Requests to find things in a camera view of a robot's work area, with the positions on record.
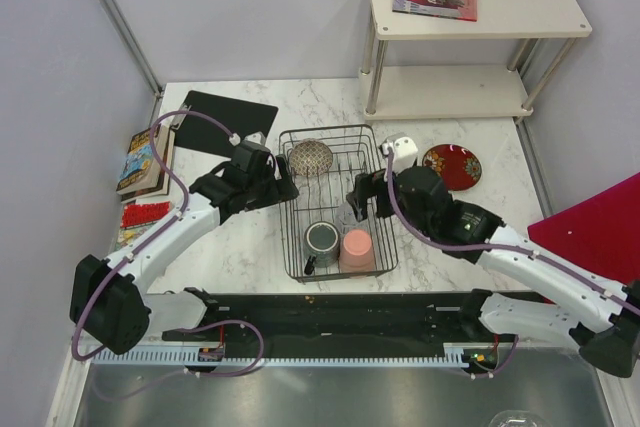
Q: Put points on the white two-tier shelf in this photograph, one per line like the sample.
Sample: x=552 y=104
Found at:
x=417 y=67

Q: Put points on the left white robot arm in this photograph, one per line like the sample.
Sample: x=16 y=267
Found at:
x=110 y=298

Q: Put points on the red floral plate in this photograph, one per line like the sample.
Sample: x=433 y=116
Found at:
x=458 y=166

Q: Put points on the pink plastic cup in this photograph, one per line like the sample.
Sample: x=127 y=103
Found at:
x=356 y=252

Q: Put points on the red cover book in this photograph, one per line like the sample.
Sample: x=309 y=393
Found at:
x=137 y=219

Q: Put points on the white cable duct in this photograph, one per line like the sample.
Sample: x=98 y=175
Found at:
x=156 y=355

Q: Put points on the black wire dish rack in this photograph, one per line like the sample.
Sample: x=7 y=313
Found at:
x=354 y=152

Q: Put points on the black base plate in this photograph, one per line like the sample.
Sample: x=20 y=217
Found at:
x=336 y=326

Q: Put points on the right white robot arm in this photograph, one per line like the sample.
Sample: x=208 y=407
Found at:
x=593 y=315

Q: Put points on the clear glass tumbler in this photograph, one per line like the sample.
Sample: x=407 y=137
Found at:
x=346 y=220

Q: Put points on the black clipboard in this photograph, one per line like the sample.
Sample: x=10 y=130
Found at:
x=239 y=116

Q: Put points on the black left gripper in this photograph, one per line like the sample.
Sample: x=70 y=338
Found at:
x=285 y=192

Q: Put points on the red folder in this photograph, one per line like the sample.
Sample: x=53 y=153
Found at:
x=600 y=234

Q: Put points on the colourful paperback book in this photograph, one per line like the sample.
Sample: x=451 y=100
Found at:
x=141 y=169

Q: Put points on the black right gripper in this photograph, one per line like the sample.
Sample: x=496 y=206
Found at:
x=363 y=189

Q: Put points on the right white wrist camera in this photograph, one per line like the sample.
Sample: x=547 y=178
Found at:
x=403 y=149

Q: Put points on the grey ceramic mug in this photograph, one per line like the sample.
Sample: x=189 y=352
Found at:
x=321 y=246

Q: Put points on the patterned beige bowl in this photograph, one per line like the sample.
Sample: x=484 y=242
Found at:
x=311 y=158

